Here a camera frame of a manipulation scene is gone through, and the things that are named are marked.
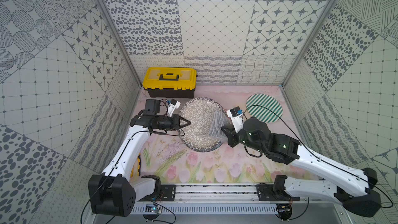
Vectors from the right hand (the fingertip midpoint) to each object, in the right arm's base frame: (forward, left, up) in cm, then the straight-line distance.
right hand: (223, 129), depth 67 cm
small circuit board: (-27, +33, -26) cm, 50 cm away
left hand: (+6, +17, -3) cm, 19 cm away
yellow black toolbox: (+40, +32, -10) cm, 52 cm away
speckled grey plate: (+11, +12, -3) cm, 16 cm away
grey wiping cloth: (+2, +2, +5) cm, 5 cm away
